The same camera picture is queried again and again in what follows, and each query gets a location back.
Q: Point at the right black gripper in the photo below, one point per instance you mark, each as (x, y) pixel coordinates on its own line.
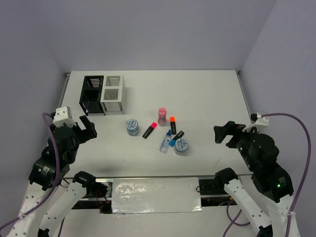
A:
(230, 127)

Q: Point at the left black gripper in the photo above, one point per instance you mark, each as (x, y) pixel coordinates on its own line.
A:
(90, 130)

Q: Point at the blue white jar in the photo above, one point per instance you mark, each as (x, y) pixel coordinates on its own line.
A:
(180, 146)
(132, 127)

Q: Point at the orange highlighter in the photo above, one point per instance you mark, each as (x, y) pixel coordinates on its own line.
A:
(173, 125)

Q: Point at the blue highlighter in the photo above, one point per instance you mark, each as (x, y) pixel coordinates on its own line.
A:
(177, 136)

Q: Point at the pink highlighter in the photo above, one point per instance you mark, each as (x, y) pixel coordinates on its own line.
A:
(149, 130)

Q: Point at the clear blue spray bottle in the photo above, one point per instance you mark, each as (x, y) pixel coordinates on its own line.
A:
(165, 142)

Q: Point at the pink capped bottle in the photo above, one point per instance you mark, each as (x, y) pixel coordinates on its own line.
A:
(162, 116)

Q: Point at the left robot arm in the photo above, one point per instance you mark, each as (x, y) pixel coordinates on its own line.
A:
(36, 218)

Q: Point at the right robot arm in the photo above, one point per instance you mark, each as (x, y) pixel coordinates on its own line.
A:
(259, 153)

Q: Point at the black slotted organizer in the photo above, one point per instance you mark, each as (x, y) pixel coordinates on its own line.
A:
(90, 96)

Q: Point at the white slotted organizer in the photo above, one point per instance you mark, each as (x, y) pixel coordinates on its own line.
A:
(113, 95)

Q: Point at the silver tape covered plate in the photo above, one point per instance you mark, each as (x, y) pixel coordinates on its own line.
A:
(155, 195)

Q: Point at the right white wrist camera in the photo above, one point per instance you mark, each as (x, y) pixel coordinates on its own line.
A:
(259, 123)

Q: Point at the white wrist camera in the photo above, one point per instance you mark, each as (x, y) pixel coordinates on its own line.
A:
(259, 123)
(63, 117)

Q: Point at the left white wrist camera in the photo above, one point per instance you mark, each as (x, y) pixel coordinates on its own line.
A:
(63, 117)

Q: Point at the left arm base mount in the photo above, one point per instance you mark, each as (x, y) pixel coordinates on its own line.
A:
(100, 199)

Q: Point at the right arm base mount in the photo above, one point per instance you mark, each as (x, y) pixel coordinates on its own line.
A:
(211, 194)

